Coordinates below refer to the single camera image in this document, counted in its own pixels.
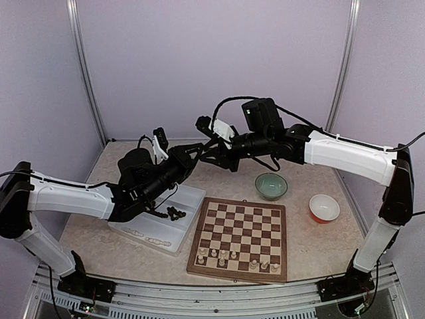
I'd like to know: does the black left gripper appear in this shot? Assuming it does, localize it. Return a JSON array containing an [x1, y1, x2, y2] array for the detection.
[[141, 143, 205, 205]]

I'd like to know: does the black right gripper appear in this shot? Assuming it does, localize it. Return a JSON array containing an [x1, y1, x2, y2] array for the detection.
[[200, 130, 271, 172]]

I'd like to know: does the white plastic divided tray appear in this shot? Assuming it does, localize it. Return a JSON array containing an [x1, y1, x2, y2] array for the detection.
[[108, 185, 206, 257]]

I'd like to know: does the wooden chess board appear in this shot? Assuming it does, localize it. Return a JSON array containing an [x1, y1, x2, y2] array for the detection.
[[187, 197, 288, 284]]

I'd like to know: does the white knight piece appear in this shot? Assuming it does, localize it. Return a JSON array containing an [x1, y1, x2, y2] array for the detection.
[[260, 261, 268, 270]]

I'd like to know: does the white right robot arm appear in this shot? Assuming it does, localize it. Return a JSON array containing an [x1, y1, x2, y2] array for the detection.
[[196, 117, 414, 302]]

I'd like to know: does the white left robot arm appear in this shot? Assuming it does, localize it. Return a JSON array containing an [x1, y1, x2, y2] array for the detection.
[[1, 143, 204, 301]]

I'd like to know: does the pile of dark chess pieces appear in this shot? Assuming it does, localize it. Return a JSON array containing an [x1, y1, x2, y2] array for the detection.
[[147, 206, 186, 221]]

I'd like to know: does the green ceramic bowl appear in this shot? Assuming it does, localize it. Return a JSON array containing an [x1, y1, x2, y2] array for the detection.
[[254, 173, 288, 201]]

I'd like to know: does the white queen piece lying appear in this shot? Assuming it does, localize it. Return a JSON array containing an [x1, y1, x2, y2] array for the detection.
[[122, 228, 144, 237]]

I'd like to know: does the orange white bowl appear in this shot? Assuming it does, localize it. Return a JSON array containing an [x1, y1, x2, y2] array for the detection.
[[309, 194, 341, 224]]

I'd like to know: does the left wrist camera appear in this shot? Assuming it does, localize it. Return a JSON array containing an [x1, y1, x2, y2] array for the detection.
[[153, 127, 169, 161]]

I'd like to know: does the front aluminium rail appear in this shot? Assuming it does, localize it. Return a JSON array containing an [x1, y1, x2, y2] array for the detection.
[[23, 262, 409, 319]]

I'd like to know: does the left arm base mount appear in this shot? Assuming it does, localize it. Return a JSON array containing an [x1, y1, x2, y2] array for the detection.
[[58, 272, 116, 303]]

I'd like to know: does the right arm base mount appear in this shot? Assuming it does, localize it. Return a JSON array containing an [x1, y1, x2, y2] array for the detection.
[[316, 274, 375, 302]]

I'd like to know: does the left aluminium frame post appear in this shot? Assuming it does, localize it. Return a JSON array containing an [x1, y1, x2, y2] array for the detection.
[[66, 0, 108, 148]]

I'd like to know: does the aluminium frame post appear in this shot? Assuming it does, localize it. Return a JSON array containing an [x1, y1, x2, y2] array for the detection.
[[66, 0, 108, 148], [325, 0, 361, 132]]

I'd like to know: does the right aluminium frame post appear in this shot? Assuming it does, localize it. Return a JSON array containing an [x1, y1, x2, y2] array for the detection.
[[325, 0, 361, 132]]

